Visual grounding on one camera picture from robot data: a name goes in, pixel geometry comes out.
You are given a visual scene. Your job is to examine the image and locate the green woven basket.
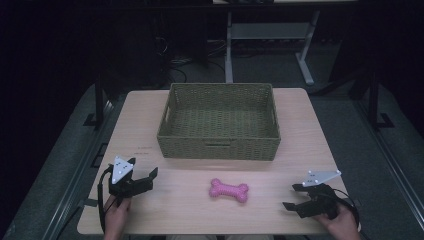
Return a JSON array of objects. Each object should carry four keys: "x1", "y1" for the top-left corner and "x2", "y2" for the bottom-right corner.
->
[{"x1": 156, "y1": 82, "x2": 282, "y2": 162}]

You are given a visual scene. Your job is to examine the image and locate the person's left hand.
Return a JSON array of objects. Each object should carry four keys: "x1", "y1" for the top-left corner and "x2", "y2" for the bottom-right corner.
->
[{"x1": 103, "y1": 195, "x2": 132, "y2": 235}]

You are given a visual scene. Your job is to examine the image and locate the black metal stand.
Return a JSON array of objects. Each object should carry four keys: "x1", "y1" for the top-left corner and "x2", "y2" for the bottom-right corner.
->
[
  {"x1": 366, "y1": 68, "x2": 396, "y2": 131},
  {"x1": 82, "y1": 71, "x2": 108, "y2": 130}
]

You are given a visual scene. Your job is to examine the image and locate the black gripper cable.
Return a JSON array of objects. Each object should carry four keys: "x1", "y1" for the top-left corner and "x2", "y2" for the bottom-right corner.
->
[
  {"x1": 332, "y1": 188, "x2": 362, "y2": 228},
  {"x1": 96, "y1": 165, "x2": 115, "y2": 234}
]

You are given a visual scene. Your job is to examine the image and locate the pink bone dog toy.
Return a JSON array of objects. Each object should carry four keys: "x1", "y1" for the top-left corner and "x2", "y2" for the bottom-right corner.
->
[{"x1": 208, "y1": 177, "x2": 250, "y2": 204}]

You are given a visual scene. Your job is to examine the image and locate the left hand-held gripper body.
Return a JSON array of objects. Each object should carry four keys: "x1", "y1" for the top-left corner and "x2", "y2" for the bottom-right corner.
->
[{"x1": 107, "y1": 155, "x2": 138, "y2": 202}]

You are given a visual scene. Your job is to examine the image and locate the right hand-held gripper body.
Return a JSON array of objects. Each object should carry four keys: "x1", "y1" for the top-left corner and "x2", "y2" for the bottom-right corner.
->
[{"x1": 297, "y1": 169, "x2": 343, "y2": 220}]

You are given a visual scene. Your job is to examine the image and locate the tangle of floor cables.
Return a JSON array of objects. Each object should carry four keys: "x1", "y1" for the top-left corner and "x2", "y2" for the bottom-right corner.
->
[{"x1": 154, "y1": 35, "x2": 228, "y2": 84}]

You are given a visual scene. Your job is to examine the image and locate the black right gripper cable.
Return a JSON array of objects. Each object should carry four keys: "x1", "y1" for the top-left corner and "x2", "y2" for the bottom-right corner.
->
[{"x1": 332, "y1": 188, "x2": 362, "y2": 228}]

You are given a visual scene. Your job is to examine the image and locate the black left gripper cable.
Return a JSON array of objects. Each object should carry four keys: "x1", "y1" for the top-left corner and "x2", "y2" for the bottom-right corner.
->
[{"x1": 96, "y1": 165, "x2": 115, "y2": 234}]

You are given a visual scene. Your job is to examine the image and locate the grey metal rail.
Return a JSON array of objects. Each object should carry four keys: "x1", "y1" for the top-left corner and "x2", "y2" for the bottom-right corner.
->
[
  {"x1": 41, "y1": 99, "x2": 116, "y2": 240},
  {"x1": 352, "y1": 99, "x2": 424, "y2": 232}
]

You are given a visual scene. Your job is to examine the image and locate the grey metal desk frame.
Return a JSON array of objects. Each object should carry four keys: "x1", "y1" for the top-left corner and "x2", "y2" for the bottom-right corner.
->
[{"x1": 212, "y1": 0, "x2": 358, "y2": 87}]

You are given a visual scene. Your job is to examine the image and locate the person's right hand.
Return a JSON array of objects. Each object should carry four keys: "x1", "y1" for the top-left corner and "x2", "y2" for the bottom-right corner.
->
[{"x1": 312, "y1": 202, "x2": 361, "y2": 235}]

